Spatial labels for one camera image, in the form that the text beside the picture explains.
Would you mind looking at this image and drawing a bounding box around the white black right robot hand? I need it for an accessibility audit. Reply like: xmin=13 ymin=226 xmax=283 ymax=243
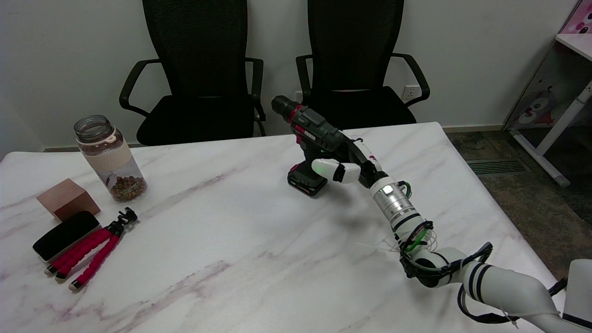
xmin=311 ymin=138 xmax=389 ymax=188

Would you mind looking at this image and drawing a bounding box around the dark green power screwdriver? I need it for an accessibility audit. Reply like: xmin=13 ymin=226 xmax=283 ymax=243
xmin=271 ymin=95 xmax=345 ymax=197

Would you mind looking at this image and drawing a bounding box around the black mesh office chair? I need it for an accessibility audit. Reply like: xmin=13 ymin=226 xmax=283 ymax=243
xmin=119 ymin=0 xmax=266 ymax=147
xmin=296 ymin=0 xmax=431 ymax=130

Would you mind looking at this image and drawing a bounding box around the metal floor vent grille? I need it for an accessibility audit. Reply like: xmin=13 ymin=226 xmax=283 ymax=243
xmin=466 ymin=160 xmax=529 ymax=175

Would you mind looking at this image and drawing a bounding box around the white desk with panda panel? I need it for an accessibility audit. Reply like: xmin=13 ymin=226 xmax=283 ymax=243
xmin=503 ymin=33 xmax=592 ymax=188

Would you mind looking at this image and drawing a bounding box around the pink box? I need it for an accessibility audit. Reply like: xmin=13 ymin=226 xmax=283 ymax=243
xmin=561 ymin=0 xmax=592 ymax=34

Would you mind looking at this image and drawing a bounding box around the glass jar with nuts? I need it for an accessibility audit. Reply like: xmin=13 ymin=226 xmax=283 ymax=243
xmin=74 ymin=115 xmax=148 ymax=203

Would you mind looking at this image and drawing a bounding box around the red flexible mini tripod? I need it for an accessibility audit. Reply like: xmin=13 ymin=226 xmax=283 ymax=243
xmin=44 ymin=207 xmax=139 ymax=292

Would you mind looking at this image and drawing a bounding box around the brown wooden block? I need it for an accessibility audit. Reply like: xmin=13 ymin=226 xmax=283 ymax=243
xmin=37 ymin=179 xmax=101 ymax=222

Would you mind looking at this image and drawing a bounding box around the black board eraser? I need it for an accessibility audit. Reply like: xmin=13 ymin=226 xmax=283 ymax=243
xmin=32 ymin=211 xmax=101 ymax=263

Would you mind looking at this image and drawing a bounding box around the green robot cable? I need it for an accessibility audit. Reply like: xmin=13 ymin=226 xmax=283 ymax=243
xmin=398 ymin=181 xmax=429 ymax=253

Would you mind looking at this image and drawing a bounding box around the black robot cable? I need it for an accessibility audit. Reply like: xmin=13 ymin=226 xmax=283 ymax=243
xmin=399 ymin=220 xmax=568 ymax=324

